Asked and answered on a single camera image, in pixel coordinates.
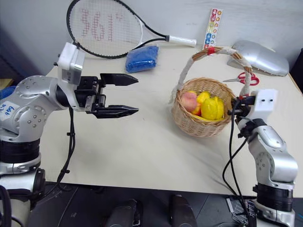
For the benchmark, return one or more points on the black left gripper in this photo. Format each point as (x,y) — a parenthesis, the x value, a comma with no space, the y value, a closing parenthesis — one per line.
(91,94)

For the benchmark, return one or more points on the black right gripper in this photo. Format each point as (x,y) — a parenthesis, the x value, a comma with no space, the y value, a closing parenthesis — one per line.
(246,104)

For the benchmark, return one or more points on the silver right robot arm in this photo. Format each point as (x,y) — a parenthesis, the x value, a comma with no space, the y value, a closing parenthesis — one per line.
(272,160)

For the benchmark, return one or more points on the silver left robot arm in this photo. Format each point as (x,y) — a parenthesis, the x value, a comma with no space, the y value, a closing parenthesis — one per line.
(30,94)

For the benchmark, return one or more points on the yellow bell pepper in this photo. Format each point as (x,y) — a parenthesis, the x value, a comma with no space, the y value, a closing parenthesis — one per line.
(211,107)

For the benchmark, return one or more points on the small yellow fruit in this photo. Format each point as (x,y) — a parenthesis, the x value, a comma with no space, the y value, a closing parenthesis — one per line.
(203,96)

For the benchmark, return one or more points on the blue cloth in plastic bag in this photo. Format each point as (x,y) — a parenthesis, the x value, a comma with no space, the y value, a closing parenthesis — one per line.
(142,59)

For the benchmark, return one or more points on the pink peach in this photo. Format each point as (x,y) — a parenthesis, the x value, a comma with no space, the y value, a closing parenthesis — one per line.
(189,100)

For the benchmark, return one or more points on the silver curved shell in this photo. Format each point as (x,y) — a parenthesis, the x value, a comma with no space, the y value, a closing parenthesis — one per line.
(260,58)

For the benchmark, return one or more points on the colourful sticker strip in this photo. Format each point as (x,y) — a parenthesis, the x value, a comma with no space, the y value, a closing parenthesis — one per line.
(213,28)

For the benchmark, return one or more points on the black white tennis racket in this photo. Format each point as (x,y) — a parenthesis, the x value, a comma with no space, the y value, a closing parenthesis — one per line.
(182,40)

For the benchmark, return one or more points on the black grid plate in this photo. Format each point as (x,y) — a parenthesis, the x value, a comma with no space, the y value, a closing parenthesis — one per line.
(241,210)

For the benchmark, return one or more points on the blue fuzzy object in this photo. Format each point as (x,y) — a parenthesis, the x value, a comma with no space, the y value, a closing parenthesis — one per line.
(6,92)

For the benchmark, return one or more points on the dark rounded shape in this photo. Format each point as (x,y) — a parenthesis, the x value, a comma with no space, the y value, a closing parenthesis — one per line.
(183,210)
(123,212)

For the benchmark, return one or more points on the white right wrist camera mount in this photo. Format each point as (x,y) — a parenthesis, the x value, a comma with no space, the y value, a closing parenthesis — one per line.
(266,104)

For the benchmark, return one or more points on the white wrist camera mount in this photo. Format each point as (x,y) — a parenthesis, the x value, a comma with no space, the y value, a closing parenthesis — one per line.
(71,59)
(266,104)

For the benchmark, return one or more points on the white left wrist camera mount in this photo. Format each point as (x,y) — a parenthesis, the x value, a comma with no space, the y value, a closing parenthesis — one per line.
(71,59)

